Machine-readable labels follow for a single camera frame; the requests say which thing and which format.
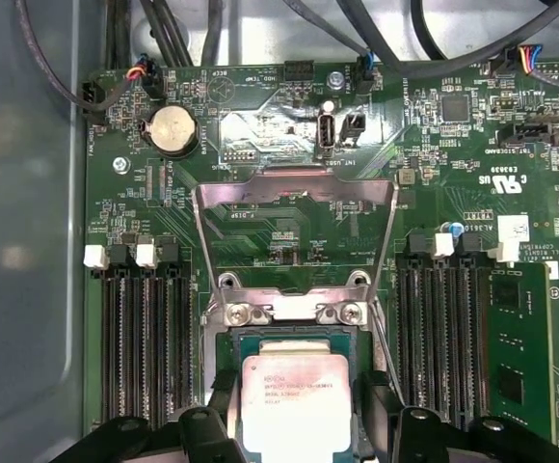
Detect metal socket cover frame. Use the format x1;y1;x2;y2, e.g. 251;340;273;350
190;165;402;310

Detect multicoloured wire connector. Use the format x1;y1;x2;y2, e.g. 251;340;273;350
500;43;546;77

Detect round coin battery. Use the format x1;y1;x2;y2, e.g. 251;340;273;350
147;104;198;156

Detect black grey PC case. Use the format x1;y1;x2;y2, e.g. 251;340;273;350
0;0;559;463

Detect grey sleeved cable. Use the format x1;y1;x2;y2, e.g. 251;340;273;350
14;0;107;116

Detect silver internal USB port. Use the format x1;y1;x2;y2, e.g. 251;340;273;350
316;111;338;160

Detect black cable blue plug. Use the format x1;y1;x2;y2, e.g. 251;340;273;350
281;0;380;95

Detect CPU socket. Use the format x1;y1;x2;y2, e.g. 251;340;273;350
200;296;389;463

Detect metal wire locking lever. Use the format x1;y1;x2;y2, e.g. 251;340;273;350
372;302;406;404

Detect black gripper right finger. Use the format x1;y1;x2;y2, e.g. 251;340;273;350
355;369;559;463

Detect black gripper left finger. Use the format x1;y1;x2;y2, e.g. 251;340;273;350
46;369;262;463

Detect green RAM stick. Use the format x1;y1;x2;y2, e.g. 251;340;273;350
489;262;558;438

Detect white board label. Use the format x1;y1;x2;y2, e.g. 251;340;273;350
497;215;530;243

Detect silver topped CPU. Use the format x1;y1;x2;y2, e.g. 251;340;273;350
237;333;359;455

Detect thick black cable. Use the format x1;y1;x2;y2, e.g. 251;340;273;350
334;0;559;67
407;0;454;59

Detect black RAM slot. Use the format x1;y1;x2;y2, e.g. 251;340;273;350
450;233;488;433
161;242;195;425
82;244;125;433
110;244;148;433
397;233;433;425
423;233;457;430
135;243;172;433

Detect square black chip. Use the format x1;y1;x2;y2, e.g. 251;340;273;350
440;94;472;124

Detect green motherboard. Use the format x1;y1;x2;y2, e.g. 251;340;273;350
82;60;559;463

